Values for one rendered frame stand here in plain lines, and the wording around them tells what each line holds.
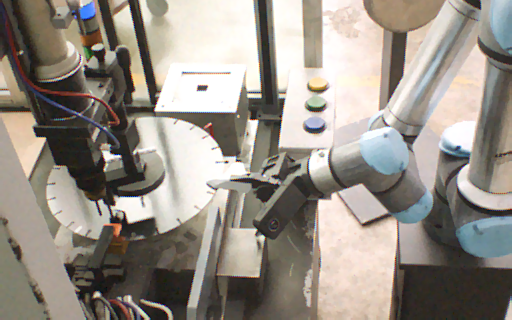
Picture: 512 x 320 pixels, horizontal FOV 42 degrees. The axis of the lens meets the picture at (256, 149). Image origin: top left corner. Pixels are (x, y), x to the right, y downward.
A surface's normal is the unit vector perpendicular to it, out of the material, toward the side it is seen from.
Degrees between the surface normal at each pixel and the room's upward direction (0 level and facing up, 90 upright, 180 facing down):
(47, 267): 90
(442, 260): 0
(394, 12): 86
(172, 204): 0
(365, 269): 0
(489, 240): 97
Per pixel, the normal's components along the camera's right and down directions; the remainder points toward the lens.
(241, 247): -0.07, -0.75
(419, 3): 0.39, 0.54
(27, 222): 0.99, 0.02
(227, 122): -0.11, 0.67
